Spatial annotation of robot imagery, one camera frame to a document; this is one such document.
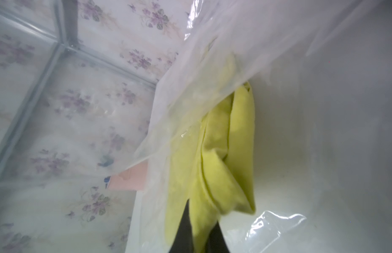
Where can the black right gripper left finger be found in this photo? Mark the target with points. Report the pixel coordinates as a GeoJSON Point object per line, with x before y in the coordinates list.
{"type": "Point", "coordinates": [183, 242]}

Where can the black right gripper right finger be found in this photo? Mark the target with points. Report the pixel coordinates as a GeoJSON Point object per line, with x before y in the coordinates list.
{"type": "Point", "coordinates": [215, 242]}

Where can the yellow garment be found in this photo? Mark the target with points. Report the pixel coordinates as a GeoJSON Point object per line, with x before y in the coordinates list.
{"type": "Point", "coordinates": [212, 167]}

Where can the clear plastic vacuum bag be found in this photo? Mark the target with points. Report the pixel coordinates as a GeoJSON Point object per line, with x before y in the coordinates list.
{"type": "Point", "coordinates": [89, 89]}

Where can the pink pen cup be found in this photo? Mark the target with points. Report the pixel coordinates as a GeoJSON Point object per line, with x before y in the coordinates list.
{"type": "Point", "coordinates": [132, 179]}

